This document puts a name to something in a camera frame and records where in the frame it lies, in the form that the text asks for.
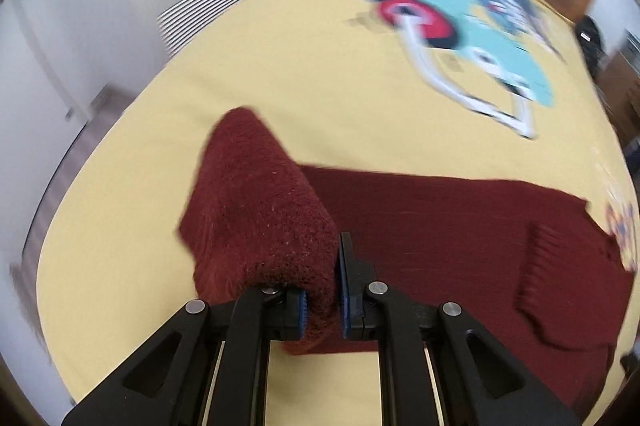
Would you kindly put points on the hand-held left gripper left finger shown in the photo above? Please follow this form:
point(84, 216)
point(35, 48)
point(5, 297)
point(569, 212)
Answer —
point(301, 313)

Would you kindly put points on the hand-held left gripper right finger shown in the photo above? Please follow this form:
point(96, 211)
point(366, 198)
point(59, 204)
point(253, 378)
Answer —
point(344, 296)

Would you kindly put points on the maroon knit sweater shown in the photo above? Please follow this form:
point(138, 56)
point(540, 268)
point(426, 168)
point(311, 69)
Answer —
point(450, 231)

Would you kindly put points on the yellow printed blanket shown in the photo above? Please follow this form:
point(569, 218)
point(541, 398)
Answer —
point(300, 81)

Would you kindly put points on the wooden dresser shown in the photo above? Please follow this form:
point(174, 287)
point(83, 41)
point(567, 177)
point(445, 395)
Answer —
point(622, 91)

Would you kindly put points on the black backpack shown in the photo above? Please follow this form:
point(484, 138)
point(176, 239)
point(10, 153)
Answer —
point(590, 38)

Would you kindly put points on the white wardrobe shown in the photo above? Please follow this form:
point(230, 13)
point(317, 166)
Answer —
point(75, 31)

